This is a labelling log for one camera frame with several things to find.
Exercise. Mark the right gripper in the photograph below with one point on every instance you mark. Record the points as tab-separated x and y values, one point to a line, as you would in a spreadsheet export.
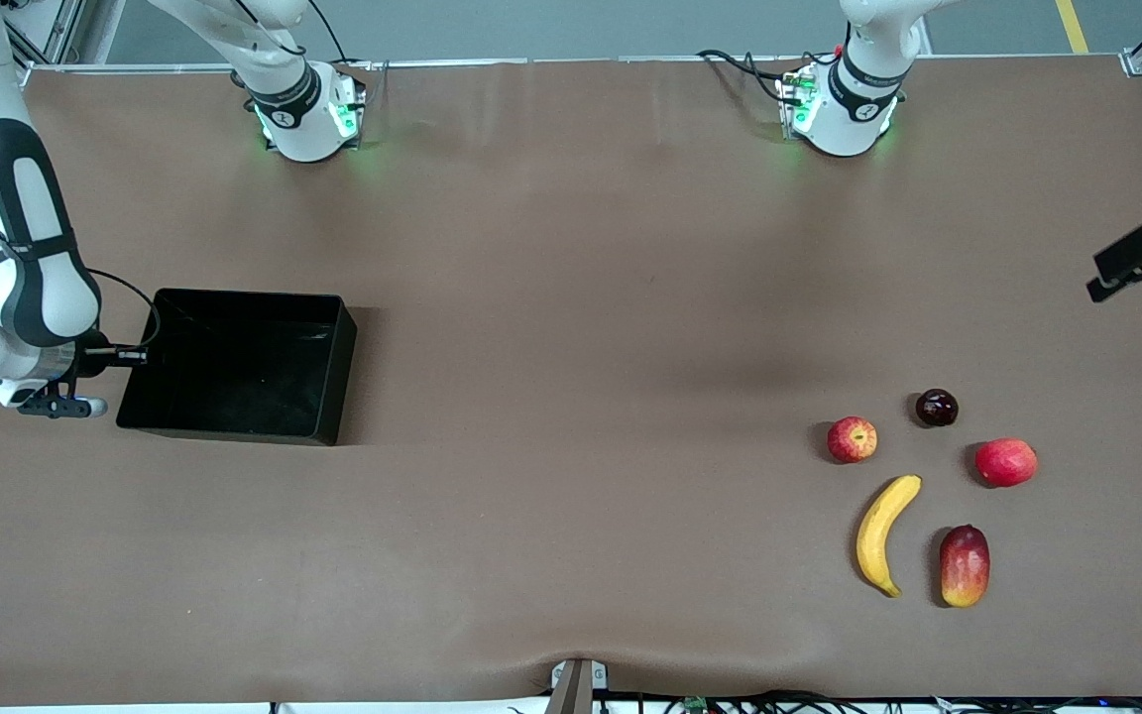
93	358

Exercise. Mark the black plastic box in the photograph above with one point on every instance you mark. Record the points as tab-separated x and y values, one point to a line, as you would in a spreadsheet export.
234	377

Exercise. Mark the small red yellow apple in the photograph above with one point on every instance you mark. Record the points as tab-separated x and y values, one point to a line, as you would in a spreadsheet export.
852	440

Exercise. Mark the yellow banana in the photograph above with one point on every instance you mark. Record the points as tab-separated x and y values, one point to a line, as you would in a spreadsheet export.
873	535

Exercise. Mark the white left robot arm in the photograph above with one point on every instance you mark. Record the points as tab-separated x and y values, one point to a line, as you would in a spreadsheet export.
849	119

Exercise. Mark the yellow floor tape strip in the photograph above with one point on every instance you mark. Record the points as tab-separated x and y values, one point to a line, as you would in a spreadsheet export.
1074	28

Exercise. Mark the red peach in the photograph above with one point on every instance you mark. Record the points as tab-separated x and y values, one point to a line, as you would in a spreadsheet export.
1006	463

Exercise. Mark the dark purple plum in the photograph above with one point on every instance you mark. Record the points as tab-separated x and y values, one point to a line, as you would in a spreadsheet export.
937	409

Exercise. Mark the red yellow mango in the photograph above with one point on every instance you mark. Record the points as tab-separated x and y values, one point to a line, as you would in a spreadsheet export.
965	567

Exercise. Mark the small green circuit board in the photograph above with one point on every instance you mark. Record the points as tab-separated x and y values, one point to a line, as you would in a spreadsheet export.
696	705

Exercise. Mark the metal table edge rail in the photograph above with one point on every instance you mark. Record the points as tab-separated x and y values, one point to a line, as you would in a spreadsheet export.
531	62

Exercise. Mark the metal table edge bracket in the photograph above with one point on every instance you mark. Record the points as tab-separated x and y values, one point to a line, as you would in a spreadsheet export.
576	684

